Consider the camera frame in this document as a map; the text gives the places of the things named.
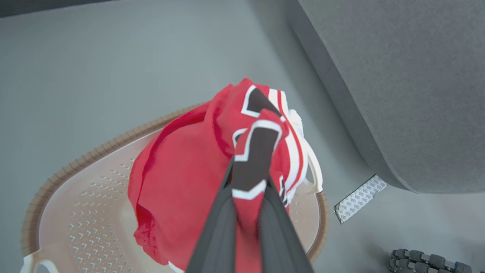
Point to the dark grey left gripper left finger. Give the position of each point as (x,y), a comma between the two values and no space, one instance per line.
(218,235)

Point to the white printed tape strip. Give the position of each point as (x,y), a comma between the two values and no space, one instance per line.
(360,199)

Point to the beige perforated plastic laundry basket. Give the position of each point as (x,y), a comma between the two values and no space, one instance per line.
(75,212)

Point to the red jersey with black-white trim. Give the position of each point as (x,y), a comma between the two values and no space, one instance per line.
(182,170)

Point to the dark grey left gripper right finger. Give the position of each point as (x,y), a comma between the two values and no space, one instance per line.
(278,239)

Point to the grey fabric sofa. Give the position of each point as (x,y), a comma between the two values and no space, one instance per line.
(416,83)

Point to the black skirting board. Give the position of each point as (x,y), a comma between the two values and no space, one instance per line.
(38,7)

